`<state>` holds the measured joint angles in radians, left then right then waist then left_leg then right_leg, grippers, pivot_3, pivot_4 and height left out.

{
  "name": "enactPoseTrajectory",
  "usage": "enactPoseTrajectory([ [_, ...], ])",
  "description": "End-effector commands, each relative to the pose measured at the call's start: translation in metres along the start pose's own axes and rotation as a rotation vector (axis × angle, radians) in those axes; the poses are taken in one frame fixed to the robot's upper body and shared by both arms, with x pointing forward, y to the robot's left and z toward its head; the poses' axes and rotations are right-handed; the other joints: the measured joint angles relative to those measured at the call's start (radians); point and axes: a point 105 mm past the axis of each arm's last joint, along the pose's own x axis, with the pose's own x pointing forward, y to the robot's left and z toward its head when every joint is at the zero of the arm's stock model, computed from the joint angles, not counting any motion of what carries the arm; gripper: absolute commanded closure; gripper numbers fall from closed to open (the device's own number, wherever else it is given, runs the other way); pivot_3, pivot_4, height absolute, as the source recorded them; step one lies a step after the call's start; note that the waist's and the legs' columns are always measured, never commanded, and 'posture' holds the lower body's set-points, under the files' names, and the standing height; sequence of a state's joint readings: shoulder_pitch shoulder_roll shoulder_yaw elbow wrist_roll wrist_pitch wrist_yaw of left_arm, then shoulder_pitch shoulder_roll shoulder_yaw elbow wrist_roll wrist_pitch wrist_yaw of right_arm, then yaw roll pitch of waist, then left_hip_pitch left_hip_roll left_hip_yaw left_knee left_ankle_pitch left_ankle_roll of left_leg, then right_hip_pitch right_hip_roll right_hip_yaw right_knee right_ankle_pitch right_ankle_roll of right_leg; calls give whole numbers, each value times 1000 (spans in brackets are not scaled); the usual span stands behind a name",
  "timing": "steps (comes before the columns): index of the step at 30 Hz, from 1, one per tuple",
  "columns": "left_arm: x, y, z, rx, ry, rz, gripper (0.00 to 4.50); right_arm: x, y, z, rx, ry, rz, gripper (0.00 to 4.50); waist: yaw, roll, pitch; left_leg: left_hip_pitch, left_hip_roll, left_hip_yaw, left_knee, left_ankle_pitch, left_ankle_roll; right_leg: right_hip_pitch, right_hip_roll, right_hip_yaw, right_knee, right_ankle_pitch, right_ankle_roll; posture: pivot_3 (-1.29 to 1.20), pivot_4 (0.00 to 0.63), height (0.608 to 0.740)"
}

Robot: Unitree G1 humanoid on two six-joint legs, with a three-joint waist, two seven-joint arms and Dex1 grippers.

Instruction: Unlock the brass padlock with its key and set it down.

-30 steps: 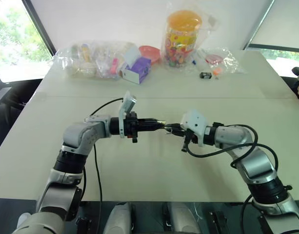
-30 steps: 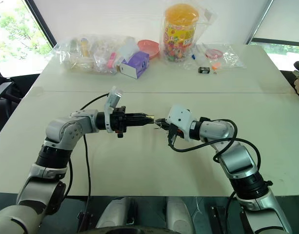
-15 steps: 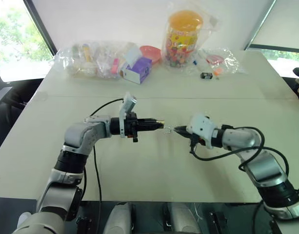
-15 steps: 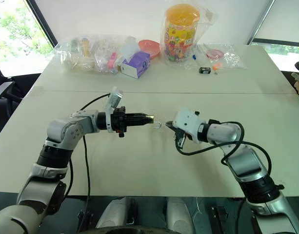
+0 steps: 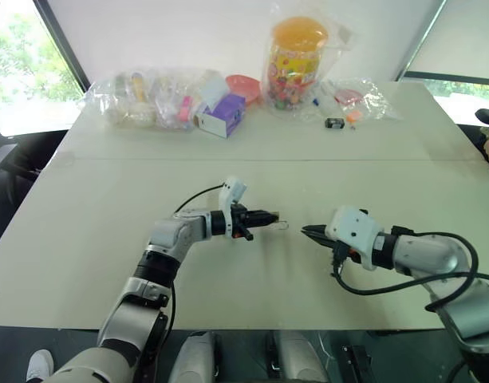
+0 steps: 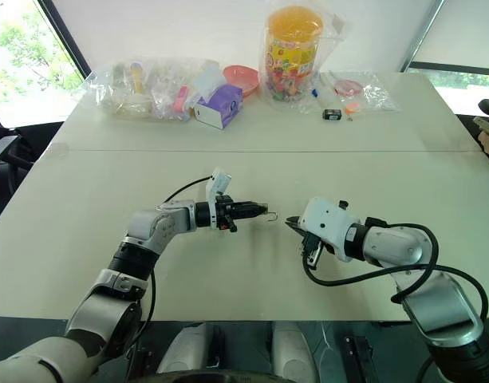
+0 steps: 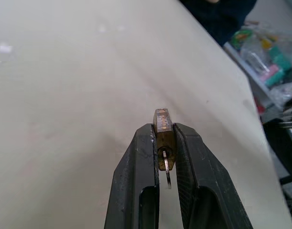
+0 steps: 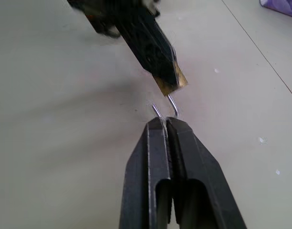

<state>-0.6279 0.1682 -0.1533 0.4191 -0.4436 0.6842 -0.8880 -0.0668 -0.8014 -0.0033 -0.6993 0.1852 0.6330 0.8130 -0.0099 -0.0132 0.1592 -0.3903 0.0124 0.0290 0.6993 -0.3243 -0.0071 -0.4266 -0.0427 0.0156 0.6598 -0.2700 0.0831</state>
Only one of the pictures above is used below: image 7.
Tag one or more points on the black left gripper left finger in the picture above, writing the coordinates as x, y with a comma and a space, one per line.
131, 167

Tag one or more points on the silver key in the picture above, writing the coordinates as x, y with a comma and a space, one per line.
167, 171

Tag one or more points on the person in dark clothing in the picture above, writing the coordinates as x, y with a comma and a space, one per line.
217, 14

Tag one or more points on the brass padlock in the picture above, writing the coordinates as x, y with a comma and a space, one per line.
165, 133

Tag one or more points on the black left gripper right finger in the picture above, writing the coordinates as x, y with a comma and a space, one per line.
203, 176

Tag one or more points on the clear bin of colourful items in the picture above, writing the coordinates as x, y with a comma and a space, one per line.
262, 55

